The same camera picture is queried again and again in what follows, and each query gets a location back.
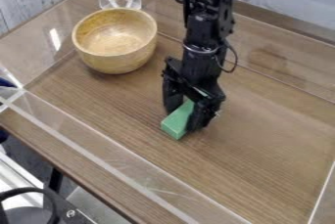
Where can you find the clear acrylic tray walls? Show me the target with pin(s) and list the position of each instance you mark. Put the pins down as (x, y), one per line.
(259, 167)

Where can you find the grey metal base plate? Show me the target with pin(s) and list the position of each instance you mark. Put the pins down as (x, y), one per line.
(69, 214)

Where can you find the green rectangular block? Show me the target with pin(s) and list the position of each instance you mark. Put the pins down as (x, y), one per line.
(174, 123)

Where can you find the black table leg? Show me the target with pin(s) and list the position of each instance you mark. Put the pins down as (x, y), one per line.
(55, 180)

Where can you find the light wooden bowl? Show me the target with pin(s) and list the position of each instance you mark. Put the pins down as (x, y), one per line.
(116, 39)

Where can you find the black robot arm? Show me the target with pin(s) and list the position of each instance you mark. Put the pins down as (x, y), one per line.
(209, 23)

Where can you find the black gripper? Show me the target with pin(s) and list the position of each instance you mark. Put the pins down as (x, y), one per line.
(192, 77)

